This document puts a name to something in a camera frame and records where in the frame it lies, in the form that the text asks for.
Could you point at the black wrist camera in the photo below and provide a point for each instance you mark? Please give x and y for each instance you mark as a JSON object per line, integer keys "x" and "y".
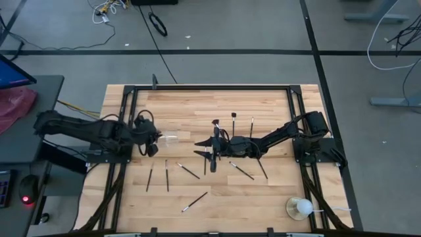
{"x": 152, "y": 150}
{"x": 213, "y": 166}

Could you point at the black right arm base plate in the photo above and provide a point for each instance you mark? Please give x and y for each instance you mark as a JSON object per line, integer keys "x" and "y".
{"x": 325, "y": 149}

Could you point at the clear acrylic brush holder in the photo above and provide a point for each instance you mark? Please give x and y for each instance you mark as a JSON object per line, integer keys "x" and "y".
{"x": 171, "y": 139}

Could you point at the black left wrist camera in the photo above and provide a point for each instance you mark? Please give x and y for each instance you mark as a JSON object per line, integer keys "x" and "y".
{"x": 152, "y": 150}

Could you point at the black camera post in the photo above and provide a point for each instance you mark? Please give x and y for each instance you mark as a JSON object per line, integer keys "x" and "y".
{"x": 155, "y": 81}

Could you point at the white globe lamp gold base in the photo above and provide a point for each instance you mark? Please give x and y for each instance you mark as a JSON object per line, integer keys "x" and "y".
{"x": 304, "y": 206}

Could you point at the black computer mouse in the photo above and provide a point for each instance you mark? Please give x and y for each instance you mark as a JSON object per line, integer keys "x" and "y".
{"x": 28, "y": 188}

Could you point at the black side desk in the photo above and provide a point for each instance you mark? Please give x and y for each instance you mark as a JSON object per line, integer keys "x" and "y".
{"x": 23, "y": 145}

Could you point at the black box on floor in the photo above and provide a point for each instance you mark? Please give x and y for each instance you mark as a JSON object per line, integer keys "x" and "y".
{"x": 154, "y": 2}

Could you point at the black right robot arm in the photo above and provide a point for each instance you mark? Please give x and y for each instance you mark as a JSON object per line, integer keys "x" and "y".
{"x": 279, "y": 131}

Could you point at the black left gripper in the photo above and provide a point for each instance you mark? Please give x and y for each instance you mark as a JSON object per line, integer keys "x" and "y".
{"x": 144, "y": 131}

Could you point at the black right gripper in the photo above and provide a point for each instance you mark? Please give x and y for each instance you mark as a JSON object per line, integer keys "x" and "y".
{"x": 240, "y": 147}

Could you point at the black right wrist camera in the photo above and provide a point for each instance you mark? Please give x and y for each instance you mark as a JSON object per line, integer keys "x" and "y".
{"x": 213, "y": 166}

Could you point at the black brush with large head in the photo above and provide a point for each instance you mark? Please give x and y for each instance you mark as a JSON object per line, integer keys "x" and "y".
{"x": 233, "y": 123}

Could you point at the black aluminium table frame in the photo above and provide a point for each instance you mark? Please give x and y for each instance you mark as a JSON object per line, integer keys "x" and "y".
{"x": 210, "y": 88}

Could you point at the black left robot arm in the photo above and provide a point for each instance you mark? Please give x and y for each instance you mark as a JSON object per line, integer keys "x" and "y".
{"x": 82, "y": 128}

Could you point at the black keyboard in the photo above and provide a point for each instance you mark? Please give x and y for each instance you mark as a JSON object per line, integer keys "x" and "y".
{"x": 4, "y": 189}

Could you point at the grey desk leg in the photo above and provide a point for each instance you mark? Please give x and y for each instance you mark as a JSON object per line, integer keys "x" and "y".
{"x": 394, "y": 101}
{"x": 375, "y": 16}

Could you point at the computer monitor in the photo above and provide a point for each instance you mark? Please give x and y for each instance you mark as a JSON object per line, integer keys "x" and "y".
{"x": 13, "y": 74}

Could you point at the pink cloth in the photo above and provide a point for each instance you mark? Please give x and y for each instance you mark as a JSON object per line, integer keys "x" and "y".
{"x": 14, "y": 105}

